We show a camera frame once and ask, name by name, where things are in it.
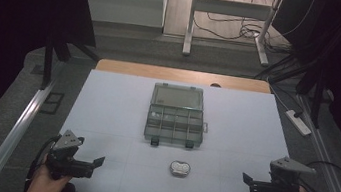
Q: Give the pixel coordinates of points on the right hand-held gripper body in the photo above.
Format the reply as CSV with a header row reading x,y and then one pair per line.
x,y
277,186

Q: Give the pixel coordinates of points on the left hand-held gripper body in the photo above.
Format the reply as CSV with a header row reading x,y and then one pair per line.
x,y
65,158

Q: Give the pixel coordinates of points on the person's left hand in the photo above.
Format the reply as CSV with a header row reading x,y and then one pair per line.
x,y
45,183

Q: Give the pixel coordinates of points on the white table mat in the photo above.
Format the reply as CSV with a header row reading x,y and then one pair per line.
x,y
116,108

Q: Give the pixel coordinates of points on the white power strip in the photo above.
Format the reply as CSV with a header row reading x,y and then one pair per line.
x,y
298,122

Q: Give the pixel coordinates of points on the small silver oval case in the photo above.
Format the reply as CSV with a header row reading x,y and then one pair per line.
x,y
180,168

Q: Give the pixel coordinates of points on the small white part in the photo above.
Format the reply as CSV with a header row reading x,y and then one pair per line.
x,y
156,115

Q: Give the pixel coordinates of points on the clear plastic organizer box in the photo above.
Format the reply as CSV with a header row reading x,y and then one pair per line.
x,y
175,117

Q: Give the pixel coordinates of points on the black metal stand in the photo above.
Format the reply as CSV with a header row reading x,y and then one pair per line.
x,y
49,59
318,96

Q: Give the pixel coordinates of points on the white desk frame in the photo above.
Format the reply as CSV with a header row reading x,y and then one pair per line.
x,y
231,8

